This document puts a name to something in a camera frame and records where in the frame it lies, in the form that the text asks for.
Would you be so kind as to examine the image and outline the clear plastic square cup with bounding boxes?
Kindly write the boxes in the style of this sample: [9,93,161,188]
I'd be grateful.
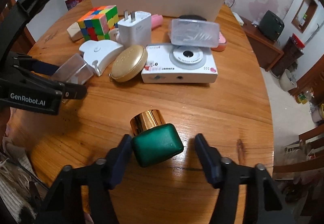
[50,54,94,85]

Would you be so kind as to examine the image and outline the pink cylindrical tube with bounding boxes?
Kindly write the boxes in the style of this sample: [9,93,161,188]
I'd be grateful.
[151,14,163,30]

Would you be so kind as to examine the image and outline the wooden tv cabinet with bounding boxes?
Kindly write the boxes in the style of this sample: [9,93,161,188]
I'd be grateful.
[241,16,284,71]

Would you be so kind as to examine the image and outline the black small object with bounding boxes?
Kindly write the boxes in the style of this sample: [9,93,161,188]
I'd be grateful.
[178,15,207,21]

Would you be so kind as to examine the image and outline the beige eraser block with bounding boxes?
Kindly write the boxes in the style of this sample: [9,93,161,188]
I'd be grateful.
[66,22,83,42]

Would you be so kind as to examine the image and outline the gold round compact case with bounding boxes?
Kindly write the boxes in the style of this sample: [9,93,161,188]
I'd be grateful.
[110,45,148,83]

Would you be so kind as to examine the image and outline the colourful puzzle cube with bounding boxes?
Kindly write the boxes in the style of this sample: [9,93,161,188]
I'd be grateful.
[77,5,119,41]

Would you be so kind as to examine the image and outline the white power adapter plug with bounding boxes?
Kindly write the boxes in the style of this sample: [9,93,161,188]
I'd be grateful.
[116,10,151,48]

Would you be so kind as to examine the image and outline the white crescent-shaped device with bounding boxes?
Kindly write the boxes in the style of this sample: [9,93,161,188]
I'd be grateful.
[79,40,125,76]

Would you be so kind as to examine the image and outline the green perfume bottle gold cap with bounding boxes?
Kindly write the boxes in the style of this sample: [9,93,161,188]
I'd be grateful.
[130,109,184,168]

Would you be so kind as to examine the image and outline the pink puff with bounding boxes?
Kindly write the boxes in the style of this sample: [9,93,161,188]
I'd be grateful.
[211,32,227,52]

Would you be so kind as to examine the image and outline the white toy camera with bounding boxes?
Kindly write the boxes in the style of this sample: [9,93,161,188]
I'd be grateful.
[141,43,218,84]

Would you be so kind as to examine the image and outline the clear plastic toothpick box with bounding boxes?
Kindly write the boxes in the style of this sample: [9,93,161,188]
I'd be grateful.
[169,18,220,48]

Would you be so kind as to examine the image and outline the dark bin with red lid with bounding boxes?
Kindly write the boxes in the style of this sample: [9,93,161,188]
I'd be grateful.
[271,33,305,77]

